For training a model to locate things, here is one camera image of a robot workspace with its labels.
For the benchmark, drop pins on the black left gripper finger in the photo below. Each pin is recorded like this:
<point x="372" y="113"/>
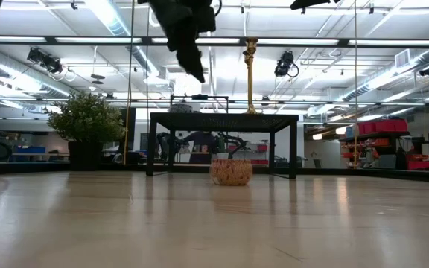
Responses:
<point x="192" y="56"/>
<point x="172" y="41"/>

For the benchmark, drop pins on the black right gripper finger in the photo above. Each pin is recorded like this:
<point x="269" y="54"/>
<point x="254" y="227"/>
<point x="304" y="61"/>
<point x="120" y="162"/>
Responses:
<point x="307" y="3"/>

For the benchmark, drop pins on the gold candlestick holder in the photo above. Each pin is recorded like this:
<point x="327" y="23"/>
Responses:
<point x="251" y="44"/>

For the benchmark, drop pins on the orange patterned candle tin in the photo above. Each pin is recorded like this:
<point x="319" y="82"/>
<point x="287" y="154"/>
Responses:
<point x="231" y="172"/>

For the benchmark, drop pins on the black perforated metal shelf riser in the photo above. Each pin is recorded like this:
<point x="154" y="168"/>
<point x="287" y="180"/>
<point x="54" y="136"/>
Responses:
<point x="222" y="123"/>

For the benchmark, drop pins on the person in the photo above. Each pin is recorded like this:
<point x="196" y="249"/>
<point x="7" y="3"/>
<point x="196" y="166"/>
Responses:
<point x="201" y="143"/>

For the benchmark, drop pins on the white air vent grille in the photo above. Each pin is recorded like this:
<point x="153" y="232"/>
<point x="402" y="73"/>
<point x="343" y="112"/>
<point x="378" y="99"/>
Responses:
<point x="402" y="58"/>

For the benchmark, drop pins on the green potted plant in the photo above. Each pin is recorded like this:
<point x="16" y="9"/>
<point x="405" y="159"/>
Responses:
<point x="86" y="119"/>

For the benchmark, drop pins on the shelf with red bins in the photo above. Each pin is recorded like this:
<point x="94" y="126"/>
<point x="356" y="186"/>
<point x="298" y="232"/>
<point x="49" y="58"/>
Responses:
<point x="382" y="126"/>

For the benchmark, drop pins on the blue storage bins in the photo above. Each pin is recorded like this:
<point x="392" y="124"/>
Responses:
<point x="32" y="150"/>

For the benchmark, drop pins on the silver ventilation duct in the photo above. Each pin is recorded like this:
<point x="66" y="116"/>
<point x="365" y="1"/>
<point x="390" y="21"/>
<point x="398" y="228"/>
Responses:
<point x="115" y="24"/>
<point x="423" y="57"/>
<point x="13" y="76"/>

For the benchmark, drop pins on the black ceiling camera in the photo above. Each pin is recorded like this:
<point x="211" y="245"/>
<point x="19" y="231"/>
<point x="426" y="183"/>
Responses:
<point x="428" y="70"/>

